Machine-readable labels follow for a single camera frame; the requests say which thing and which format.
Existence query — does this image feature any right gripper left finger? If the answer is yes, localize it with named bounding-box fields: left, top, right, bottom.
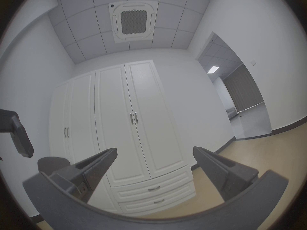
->
left=49, top=148, right=118, bottom=203

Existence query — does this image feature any ceiling air conditioner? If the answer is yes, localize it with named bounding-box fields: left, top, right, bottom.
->
left=108, top=1, right=159, bottom=44

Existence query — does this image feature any white wardrobe with drawers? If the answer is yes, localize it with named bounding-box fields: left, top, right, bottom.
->
left=49, top=60, right=196, bottom=217

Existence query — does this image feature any grey curtain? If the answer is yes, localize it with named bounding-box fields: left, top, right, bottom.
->
left=223, top=64, right=265, bottom=112

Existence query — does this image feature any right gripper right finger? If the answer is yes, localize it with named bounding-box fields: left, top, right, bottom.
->
left=193, top=146, right=259, bottom=203

